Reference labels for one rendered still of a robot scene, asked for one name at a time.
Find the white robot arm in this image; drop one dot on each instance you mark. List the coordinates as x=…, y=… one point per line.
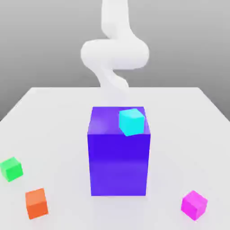
x=115, y=52

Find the small cyan cube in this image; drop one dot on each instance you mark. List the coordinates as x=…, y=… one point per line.
x=131, y=123

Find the small green cube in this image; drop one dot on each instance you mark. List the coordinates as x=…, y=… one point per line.
x=11, y=169

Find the small orange cube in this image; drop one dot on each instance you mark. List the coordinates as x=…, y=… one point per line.
x=36, y=204

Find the small magenta cube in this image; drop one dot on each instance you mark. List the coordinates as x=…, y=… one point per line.
x=194, y=205

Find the large purple box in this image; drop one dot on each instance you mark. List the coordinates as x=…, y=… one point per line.
x=118, y=165

